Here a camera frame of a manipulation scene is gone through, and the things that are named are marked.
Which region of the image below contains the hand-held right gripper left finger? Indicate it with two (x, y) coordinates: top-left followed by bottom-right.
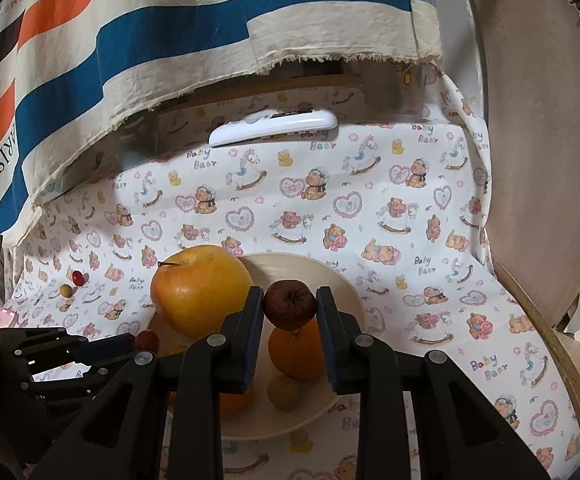
(22, 286), (267, 480)

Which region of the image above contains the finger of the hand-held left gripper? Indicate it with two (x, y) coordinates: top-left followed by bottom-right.
(12, 327), (138, 361)
(17, 352), (141, 401)

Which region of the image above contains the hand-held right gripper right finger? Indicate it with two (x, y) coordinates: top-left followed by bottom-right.
(316, 286), (553, 480)

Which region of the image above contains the orange tangerine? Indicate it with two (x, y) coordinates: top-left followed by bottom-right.
(219, 379), (257, 418)
(268, 317), (328, 381)

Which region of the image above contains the cream round plate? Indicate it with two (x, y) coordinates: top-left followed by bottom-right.
(147, 252), (365, 443)

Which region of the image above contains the dark red hawthorn fruit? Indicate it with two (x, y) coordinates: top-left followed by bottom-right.
(263, 280), (317, 332)

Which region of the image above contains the yellow-green small fruit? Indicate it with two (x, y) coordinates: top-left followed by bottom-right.
(268, 375), (303, 413)

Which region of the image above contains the large yellow-red apple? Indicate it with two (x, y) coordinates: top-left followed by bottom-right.
(150, 245), (255, 340)

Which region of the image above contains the bear printed cloth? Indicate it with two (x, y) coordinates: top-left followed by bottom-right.
(0, 72), (580, 480)

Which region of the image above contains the white remote control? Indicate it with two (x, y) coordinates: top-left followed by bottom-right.
(208, 108), (339, 149)

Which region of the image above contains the round wooden board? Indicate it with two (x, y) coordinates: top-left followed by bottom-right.
(457, 0), (580, 466)

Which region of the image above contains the striped cream blue orange cloth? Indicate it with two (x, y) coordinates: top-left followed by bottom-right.
(0, 0), (443, 248)

